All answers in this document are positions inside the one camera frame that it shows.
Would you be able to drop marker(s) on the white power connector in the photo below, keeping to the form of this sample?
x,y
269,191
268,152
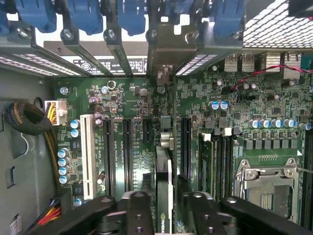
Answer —
x,y
60,110

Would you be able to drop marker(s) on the metal CPU socket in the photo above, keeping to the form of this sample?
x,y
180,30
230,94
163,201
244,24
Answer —
x,y
269,195

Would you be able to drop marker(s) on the grey open PC case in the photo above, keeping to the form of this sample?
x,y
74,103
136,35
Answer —
x,y
24,171

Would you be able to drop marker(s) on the blue slot retention clip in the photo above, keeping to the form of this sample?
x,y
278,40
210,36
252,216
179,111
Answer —
x,y
36,14
228,17
85,14
132,17
3,22
188,9

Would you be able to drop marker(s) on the long black expansion slot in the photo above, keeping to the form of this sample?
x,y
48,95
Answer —
x,y
108,156
128,156
186,147

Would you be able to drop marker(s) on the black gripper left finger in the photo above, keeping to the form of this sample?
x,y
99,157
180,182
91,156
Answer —
x,y
139,218

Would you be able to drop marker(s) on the white PCI expansion slot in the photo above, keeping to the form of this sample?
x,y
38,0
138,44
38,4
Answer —
x,y
88,156

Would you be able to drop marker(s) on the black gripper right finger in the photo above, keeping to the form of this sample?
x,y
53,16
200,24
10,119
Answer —
x,y
205,218

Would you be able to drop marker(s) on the green motherboard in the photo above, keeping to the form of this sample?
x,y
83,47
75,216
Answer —
x,y
122,98

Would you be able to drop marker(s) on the short black expansion slot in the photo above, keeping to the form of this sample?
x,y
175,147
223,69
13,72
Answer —
x,y
148,131

